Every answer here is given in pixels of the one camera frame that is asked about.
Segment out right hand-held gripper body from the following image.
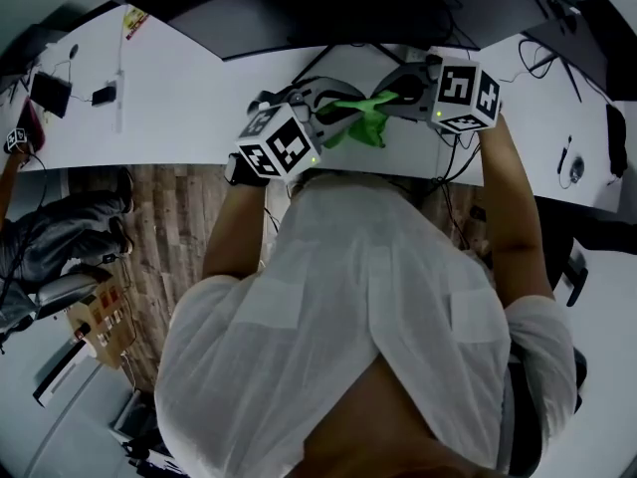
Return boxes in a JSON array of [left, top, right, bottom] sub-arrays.
[[419, 53, 503, 134]]

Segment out black tangled cable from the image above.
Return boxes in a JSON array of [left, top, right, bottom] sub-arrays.
[[431, 129, 483, 184]]

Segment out red folder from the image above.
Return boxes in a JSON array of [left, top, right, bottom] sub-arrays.
[[18, 98, 47, 149]]

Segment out black keyboard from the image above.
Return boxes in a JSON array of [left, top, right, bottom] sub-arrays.
[[604, 102, 629, 179]]

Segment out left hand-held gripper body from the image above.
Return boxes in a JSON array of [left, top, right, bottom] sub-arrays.
[[232, 86, 325, 185]]

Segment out wide black monitor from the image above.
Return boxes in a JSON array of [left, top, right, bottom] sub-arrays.
[[122, 0, 582, 85]]

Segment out black dongle cable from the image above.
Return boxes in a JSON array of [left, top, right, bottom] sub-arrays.
[[556, 133, 574, 189]]

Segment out black wristband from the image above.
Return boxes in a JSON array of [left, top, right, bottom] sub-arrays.
[[224, 151, 273, 188]]

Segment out padded office chair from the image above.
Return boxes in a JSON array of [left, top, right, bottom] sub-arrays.
[[0, 271, 113, 333]]

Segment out black shoulder strap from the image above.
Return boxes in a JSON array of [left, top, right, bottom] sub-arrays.
[[502, 360, 548, 478]]

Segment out person's right forearm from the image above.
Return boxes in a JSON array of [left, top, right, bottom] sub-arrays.
[[476, 112, 557, 303]]

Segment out person's neck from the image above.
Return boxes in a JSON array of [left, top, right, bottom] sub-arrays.
[[301, 354, 504, 478]]

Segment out person's white shirt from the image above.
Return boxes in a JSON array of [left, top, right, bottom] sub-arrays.
[[153, 171, 579, 478]]

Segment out green cloth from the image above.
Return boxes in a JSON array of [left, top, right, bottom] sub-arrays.
[[317, 90, 402, 150]]

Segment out black flat box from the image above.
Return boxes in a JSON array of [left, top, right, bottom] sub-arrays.
[[28, 71, 74, 120]]

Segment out person's left forearm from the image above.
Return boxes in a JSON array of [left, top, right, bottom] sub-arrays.
[[201, 181, 273, 283]]

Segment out yellow red packet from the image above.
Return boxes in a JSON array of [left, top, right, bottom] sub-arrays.
[[123, 6, 150, 42]]

